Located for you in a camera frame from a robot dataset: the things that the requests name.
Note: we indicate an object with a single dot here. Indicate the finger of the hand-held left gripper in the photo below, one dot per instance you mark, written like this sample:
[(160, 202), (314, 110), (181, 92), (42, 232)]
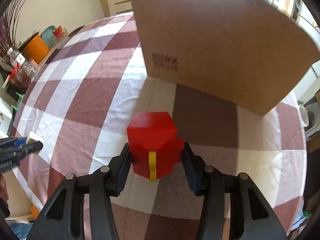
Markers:
[(31, 148), (18, 141)]

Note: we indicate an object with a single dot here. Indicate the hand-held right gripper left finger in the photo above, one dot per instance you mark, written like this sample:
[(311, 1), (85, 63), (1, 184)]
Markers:
[(122, 175)]

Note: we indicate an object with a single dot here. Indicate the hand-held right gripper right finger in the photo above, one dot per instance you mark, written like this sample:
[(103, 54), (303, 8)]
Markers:
[(192, 175)]

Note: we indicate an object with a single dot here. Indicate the red gift box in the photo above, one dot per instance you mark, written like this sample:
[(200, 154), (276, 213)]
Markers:
[(150, 130)]

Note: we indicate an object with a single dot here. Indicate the cardboard box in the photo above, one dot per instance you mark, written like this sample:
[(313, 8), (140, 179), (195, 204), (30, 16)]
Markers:
[(225, 42)]

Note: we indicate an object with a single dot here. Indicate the white cartoon tissue box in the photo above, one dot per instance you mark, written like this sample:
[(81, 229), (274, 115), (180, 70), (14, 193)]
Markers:
[(5, 115)]

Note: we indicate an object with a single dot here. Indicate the green plastic stand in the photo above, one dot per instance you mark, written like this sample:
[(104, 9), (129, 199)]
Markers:
[(17, 100)]

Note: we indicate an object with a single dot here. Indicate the dark bottle with white cap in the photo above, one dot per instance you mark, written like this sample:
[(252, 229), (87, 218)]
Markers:
[(12, 90)]

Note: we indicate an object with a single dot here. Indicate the dark bottle with red cap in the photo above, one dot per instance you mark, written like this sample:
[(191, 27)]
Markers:
[(22, 80)]

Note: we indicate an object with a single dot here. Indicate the clear plastic water bottle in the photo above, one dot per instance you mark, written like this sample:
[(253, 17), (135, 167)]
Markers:
[(27, 67)]

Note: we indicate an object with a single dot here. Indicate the red white checkered tablecloth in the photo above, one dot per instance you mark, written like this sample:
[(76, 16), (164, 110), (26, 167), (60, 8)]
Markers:
[(87, 92)]

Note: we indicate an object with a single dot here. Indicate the orange round container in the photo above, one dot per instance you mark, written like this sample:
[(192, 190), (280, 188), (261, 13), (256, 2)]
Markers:
[(36, 48)]

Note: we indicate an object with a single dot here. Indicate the teal plates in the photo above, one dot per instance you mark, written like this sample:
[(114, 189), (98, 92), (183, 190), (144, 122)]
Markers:
[(47, 35)]

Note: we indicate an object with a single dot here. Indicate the dried purple branches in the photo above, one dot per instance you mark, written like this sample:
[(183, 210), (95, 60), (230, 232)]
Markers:
[(10, 25)]

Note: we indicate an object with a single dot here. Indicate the clear glass mug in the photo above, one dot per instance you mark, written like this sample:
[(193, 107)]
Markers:
[(65, 33)]

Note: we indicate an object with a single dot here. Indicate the small grey washing machine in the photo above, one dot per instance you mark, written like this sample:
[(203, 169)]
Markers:
[(313, 117)]

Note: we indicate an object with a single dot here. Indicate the white refrigerator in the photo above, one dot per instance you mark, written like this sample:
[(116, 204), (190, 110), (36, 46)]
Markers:
[(315, 80)]

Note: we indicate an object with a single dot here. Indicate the cream slatted chair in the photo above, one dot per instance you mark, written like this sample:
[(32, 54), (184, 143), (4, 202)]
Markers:
[(120, 0)]

